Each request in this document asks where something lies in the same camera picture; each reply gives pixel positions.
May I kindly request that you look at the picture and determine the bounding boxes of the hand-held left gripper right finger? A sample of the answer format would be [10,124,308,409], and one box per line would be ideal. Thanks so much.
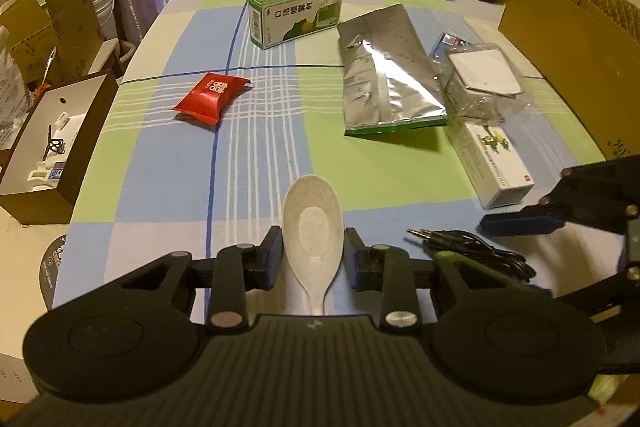
[344,227,551,334]

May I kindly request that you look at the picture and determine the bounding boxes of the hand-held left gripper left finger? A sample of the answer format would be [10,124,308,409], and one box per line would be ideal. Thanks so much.
[117,225,286,334]

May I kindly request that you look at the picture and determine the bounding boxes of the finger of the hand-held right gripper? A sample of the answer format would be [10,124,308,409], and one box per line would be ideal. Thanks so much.
[550,264,640,323]
[480,159,640,238]

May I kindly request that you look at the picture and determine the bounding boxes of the white speckled spoon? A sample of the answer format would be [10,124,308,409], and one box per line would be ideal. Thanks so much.
[282,175,346,318]

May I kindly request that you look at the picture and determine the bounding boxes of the white medicine box green print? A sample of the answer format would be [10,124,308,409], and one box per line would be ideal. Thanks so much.
[447,119,536,210]

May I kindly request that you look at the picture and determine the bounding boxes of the red snack packet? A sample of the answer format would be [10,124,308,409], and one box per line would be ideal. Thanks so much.
[171,73,252,126]

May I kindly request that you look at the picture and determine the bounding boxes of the brown cardboard box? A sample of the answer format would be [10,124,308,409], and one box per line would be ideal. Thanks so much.
[498,0,640,162]

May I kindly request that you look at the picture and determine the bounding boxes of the clear bag with white box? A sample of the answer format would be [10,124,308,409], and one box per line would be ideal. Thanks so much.
[432,42,536,124]

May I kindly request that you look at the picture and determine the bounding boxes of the silver foil bag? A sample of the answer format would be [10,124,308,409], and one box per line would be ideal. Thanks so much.
[336,4,448,136]

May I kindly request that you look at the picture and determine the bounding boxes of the dark brown open box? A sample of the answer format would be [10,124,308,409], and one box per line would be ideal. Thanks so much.
[0,69,119,225]

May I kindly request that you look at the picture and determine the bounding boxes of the quilted chair cover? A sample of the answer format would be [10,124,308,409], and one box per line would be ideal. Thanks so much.
[587,0,640,38]

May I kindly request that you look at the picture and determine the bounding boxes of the tall cardboard carton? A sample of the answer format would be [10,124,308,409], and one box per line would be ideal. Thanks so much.
[42,0,106,82]

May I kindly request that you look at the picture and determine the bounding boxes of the white plastic bag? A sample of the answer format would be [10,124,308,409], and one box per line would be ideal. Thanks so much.
[0,27,32,148]

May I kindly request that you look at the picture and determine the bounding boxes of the small cardboard carton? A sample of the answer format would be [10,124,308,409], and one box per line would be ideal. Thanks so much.
[0,0,56,75]

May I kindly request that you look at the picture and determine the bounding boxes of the black audio cable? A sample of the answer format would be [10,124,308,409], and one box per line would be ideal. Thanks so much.
[406,228,536,283]

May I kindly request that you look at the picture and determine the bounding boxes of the black key ring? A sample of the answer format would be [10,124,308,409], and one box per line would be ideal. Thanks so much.
[42,124,66,160]

